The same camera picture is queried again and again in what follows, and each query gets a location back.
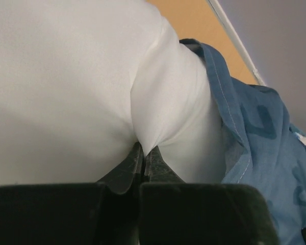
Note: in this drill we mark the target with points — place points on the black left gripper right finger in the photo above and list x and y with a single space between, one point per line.
173 212

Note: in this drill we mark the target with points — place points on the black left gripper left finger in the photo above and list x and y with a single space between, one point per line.
102 212

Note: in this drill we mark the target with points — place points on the blue letter-print pillowcase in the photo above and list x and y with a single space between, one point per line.
260 149

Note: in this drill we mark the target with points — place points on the white pillow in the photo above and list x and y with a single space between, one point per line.
82 81

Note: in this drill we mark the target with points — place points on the blue houndstooth bear pillow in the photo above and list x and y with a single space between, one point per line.
298 133

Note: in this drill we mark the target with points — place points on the aluminium front rail frame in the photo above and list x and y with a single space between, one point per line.
234 37

